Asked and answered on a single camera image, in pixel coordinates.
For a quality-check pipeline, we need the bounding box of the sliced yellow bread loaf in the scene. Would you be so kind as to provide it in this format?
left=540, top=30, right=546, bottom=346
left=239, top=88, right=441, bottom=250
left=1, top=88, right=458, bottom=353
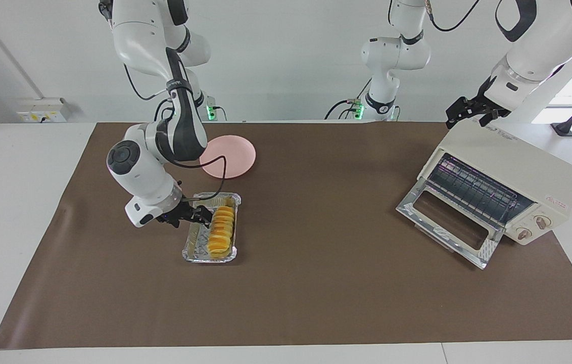
left=207, top=206, right=236, bottom=259

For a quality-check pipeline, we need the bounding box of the silver foil tray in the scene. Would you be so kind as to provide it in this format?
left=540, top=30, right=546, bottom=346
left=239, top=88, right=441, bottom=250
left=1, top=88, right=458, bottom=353
left=182, top=192, right=242, bottom=263

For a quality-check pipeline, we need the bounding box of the cream toaster oven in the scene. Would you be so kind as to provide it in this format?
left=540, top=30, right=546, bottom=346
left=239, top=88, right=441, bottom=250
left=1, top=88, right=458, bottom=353
left=417, top=121, right=572, bottom=246

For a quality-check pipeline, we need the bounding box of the glass oven door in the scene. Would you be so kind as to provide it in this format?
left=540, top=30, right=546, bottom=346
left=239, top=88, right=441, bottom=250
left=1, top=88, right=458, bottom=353
left=396, top=179, right=506, bottom=269

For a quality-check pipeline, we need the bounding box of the pink round plate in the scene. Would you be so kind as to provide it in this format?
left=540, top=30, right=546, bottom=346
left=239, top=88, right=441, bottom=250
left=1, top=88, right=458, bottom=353
left=199, top=135, right=256, bottom=179

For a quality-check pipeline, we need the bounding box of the brown table mat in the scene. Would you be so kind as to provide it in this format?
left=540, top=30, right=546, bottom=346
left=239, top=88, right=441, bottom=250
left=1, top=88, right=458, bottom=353
left=0, top=121, right=572, bottom=349

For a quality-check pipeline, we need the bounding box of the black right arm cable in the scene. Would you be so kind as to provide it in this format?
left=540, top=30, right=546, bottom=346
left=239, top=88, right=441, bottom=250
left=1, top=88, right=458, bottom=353
left=123, top=63, right=227, bottom=203

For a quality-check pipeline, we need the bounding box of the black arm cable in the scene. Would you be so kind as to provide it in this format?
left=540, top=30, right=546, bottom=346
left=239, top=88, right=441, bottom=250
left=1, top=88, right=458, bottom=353
left=425, top=0, right=481, bottom=32
left=123, top=63, right=227, bottom=203

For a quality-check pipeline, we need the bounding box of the metal oven wire rack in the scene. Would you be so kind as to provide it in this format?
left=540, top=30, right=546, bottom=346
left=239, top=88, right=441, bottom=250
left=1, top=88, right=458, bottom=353
left=426, top=156, right=521, bottom=228

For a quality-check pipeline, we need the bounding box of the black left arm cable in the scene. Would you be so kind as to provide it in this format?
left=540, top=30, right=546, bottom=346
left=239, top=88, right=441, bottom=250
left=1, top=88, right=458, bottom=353
left=425, top=0, right=481, bottom=32

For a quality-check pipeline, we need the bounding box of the black base cable bundle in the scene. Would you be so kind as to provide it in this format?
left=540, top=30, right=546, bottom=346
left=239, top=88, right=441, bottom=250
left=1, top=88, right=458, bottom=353
left=324, top=78, right=372, bottom=120
left=155, top=99, right=174, bottom=122

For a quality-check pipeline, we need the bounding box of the white wall power socket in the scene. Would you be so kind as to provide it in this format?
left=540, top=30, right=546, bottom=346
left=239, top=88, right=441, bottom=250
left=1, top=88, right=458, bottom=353
left=17, top=99, right=70, bottom=123

